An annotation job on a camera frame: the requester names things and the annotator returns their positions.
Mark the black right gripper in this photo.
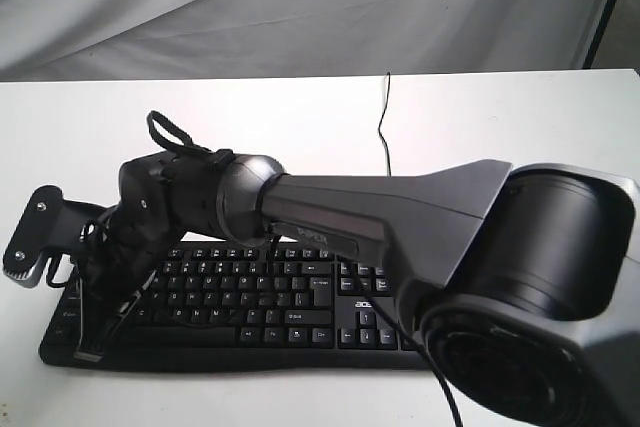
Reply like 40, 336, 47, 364
74, 206, 185, 362

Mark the black keyboard cable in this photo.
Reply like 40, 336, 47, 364
376, 71, 396, 176

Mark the grey backdrop cloth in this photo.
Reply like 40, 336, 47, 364
1, 0, 607, 81

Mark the black Acer keyboard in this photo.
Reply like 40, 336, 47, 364
38, 241, 425, 374

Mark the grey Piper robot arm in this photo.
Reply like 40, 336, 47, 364
76, 148, 639, 426

